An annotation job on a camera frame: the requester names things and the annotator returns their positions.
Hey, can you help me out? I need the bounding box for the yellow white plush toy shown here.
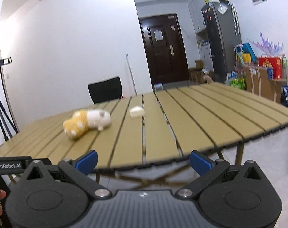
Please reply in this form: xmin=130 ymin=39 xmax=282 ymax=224
xmin=63 ymin=109 xmax=111 ymax=141

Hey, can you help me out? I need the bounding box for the small white foam block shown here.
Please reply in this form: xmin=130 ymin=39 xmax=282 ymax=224
xmin=129 ymin=106 xmax=145 ymax=118

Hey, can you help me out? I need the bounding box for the tan folding slat table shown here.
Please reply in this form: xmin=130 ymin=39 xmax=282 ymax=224
xmin=0 ymin=82 xmax=288 ymax=178

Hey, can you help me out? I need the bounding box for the black folding camp chair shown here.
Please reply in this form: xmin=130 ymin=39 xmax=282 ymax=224
xmin=88 ymin=76 xmax=123 ymax=104

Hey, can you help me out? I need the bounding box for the green snack bag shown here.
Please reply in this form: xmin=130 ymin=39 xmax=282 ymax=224
xmin=230 ymin=77 xmax=245 ymax=90

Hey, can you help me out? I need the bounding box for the large brown cardboard box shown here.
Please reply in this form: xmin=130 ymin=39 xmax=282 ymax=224
xmin=243 ymin=65 xmax=283 ymax=103

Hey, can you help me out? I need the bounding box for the red gift bag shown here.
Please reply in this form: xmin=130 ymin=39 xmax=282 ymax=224
xmin=258 ymin=57 xmax=283 ymax=79

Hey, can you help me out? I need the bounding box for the dark brown door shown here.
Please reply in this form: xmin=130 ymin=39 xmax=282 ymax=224
xmin=139 ymin=14 xmax=189 ymax=85

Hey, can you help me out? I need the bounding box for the purple coral decoration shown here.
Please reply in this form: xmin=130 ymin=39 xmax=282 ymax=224
xmin=250 ymin=32 xmax=284 ymax=57

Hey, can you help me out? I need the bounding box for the dark grey refrigerator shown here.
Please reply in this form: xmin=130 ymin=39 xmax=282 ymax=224
xmin=201 ymin=2 xmax=242 ymax=83

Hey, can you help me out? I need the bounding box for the black camera tripod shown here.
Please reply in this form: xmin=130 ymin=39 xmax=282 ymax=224
xmin=0 ymin=57 xmax=19 ymax=146

